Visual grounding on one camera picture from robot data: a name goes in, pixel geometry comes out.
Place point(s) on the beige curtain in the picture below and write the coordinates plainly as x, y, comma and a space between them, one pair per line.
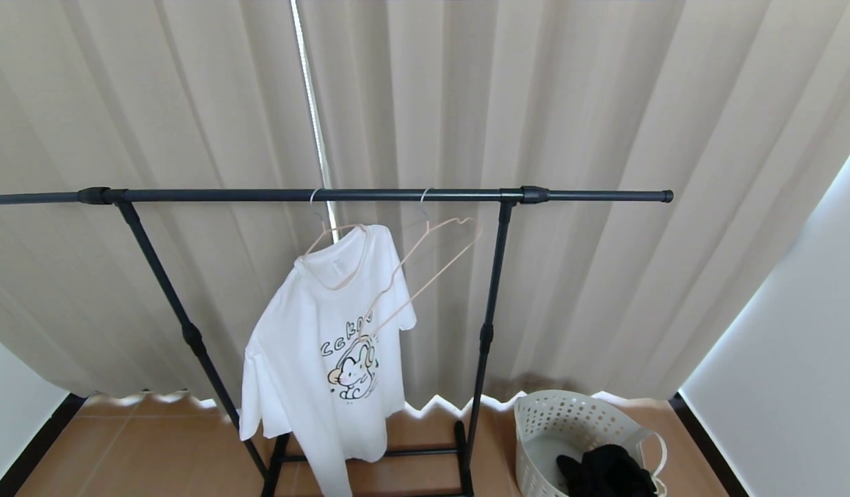
604, 103

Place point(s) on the white printed garment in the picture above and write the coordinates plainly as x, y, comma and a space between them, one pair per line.
307, 359

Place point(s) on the pink clothes hanger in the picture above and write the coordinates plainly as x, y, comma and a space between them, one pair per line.
342, 227
452, 221

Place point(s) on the black garment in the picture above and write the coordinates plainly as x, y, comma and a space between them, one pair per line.
604, 469

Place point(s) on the white laundry basket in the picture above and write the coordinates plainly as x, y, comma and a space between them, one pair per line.
556, 421

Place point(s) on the black clothes rack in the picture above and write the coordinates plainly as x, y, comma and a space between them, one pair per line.
259, 195

